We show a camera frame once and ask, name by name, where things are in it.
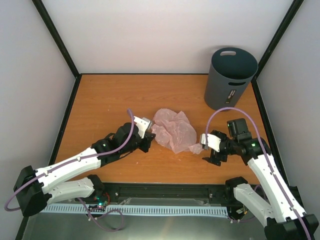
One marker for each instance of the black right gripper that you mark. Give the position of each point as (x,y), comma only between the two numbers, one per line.
(213,157)

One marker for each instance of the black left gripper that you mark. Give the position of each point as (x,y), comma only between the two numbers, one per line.
(149,137)

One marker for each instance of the pink plastic trash bag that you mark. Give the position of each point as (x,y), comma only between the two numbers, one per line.
(174,131)

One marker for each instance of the dark grey trash bin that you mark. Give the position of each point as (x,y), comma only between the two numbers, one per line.
(231,70)

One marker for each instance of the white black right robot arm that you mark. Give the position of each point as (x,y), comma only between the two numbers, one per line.
(280,214)

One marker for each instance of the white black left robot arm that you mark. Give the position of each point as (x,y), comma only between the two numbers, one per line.
(113,147)

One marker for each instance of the small green-lit circuit board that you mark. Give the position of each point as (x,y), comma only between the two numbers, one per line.
(102,206)

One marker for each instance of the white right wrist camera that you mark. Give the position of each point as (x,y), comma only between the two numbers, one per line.
(210,141)

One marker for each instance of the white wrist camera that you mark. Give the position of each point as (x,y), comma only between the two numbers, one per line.
(210,141)
(144,125)

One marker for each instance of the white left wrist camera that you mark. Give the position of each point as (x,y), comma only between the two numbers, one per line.
(144,125)

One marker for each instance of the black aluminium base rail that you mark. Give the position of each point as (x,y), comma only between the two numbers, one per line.
(162,191)

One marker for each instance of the light blue slotted cable duct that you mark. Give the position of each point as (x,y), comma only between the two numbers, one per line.
(140,210)

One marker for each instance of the black right frame post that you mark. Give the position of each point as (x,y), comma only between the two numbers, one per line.
(283,26)

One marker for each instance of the black frame post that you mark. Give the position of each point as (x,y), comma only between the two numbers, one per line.
(47,20)
(283,26)

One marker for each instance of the black left frame post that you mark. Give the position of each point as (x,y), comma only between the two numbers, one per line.
(47,20)

